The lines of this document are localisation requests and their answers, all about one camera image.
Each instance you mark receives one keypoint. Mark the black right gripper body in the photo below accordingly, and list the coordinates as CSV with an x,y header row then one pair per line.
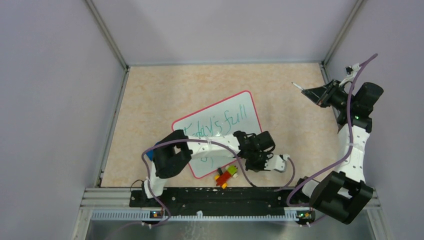
x,y
333,96

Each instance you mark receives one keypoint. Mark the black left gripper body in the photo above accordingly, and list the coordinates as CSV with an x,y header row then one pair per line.
x,y
258,161

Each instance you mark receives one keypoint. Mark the green white marker pen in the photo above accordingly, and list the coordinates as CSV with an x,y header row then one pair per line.
x,y
297,86

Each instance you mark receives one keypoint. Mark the pink-framed whiteboard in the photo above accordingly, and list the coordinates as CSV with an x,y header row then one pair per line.
x,y
234,113

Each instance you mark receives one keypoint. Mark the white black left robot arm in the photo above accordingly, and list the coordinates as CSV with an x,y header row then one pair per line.
x,y
171,155

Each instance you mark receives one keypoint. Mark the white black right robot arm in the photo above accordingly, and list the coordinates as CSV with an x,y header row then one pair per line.
x,y
343,193

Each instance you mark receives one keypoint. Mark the red yellow toy brick car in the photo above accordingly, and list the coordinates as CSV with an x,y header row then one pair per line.
x,y
230,171

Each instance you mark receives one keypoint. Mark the blue toy car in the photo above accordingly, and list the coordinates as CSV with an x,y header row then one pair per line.
x,y
150,155

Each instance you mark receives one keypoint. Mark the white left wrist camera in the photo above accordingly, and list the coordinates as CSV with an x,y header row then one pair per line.
x,y
278,163

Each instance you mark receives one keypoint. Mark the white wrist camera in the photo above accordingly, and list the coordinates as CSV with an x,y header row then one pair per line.
x,y
351,72
278,163

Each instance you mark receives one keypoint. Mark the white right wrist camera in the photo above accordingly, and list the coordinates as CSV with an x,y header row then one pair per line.
x,y
351,72

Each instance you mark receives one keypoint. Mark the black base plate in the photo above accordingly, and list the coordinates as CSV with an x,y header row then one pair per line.
x,y
216,202

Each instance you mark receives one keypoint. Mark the aluminium frame rail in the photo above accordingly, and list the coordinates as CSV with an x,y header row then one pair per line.
x,y
105,214

